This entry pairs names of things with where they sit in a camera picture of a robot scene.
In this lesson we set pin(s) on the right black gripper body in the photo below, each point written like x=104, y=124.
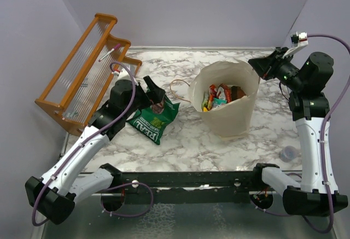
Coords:
x=286, y=71

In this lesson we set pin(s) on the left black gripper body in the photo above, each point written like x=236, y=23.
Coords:
x=141, y=100

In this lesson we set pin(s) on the green chips bag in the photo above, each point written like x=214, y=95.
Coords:
x=153, y=124

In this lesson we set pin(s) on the white paper bag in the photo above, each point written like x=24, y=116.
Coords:
x=231, y=120

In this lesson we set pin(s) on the red chips bag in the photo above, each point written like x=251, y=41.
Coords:
x=222, y=92

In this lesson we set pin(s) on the teal snack packet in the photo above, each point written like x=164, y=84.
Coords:
x=218, y=102

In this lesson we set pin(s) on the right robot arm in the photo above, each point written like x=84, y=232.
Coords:
x=317, y=194

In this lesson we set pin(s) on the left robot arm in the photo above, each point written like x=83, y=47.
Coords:
x=56, y=192

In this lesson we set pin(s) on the brown snack packet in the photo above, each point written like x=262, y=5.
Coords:
x=236, y=93

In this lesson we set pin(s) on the yellow snack packet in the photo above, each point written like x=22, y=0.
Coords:
x=207, y=102

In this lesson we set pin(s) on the orange wooden rack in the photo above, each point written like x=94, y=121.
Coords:
x=79, y=85

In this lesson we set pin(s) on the pink capped marker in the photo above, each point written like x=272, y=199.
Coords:
x=109, y=52

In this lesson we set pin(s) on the small plastic cup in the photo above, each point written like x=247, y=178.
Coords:
x=288, y=153

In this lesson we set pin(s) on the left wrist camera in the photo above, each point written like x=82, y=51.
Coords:
x=123, y=74

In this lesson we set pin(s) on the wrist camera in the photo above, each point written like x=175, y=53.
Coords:
x=123, y=74
x=299, y=40

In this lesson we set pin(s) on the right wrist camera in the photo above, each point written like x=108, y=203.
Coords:
x=299, y=40

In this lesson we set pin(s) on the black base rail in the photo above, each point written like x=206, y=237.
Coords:
x=184, y=187

